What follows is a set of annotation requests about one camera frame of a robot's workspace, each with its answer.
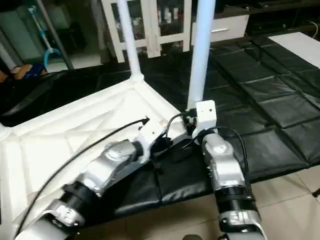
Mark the white plastic table top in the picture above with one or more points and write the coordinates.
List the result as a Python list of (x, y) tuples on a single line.
[(75, 120)]

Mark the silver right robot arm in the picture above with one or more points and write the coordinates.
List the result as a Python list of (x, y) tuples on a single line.
[(227, 175)]

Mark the black work mat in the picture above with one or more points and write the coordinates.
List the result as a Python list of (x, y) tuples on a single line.
[(250, 100)]

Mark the white drawer unit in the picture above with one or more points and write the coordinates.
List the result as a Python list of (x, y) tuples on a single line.
[(225, 30)]

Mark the white glass-door cabinet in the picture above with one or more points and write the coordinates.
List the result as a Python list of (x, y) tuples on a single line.
[(145, 25)]

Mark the white flat panel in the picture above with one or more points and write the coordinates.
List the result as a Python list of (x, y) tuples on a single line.
[(297, 46)]

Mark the black metal stand leg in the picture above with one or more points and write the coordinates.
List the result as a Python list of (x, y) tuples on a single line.
[(316, 191)]

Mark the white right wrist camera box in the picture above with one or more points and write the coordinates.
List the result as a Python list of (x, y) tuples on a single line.
[(205, 117)]

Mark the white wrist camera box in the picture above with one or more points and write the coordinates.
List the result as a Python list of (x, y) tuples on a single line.
[(205, 117), (150, 132)]

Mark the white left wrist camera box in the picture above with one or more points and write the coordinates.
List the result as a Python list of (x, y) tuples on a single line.
[(150, 132)]

